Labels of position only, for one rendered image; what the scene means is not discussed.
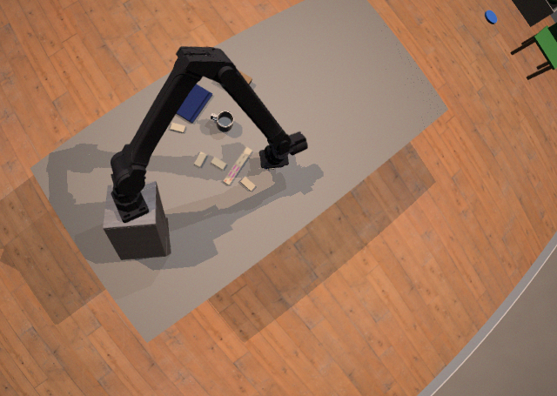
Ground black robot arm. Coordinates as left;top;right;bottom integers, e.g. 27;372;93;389
111;46;308;223

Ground grey mug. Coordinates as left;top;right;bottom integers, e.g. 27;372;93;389
211;111;234;132

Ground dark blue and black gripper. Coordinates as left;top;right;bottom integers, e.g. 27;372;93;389
259;150;289;169

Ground dark blue notebook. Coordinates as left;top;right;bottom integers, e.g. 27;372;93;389
176;84;212;124

